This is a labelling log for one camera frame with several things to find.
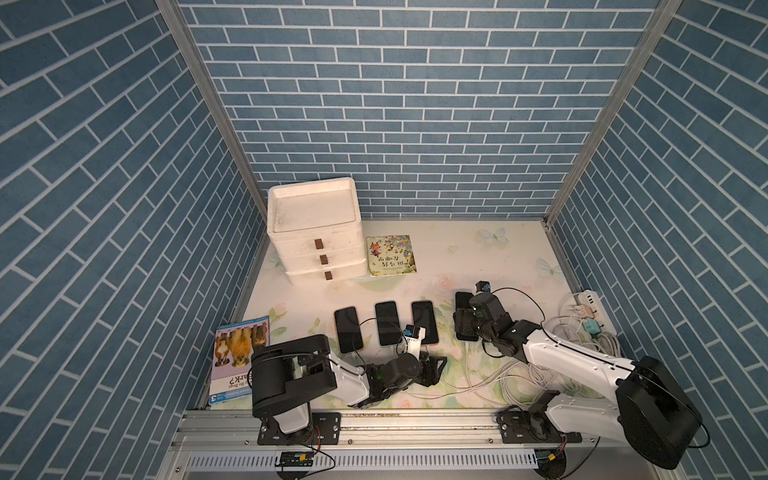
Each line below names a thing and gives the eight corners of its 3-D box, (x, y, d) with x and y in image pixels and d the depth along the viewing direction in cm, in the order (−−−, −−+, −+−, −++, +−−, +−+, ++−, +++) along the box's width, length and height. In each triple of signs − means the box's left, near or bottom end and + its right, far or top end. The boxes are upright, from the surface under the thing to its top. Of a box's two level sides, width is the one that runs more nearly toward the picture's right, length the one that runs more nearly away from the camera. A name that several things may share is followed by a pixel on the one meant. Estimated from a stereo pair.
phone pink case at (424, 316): (418, 346, 89) (418, 343, 88) (411, 304, 99) (411, 300, 97) (440, 343, 90) (441, 340, 88) (431, 302, 99) (432, 298, 97)
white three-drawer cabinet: (289, 291, 101) (262, 239, 81) (292, 239, 117) (270, 184, 96) (369, 279, 105) (363, 227, 84) (361, 230, 120) (355, 175, 100)
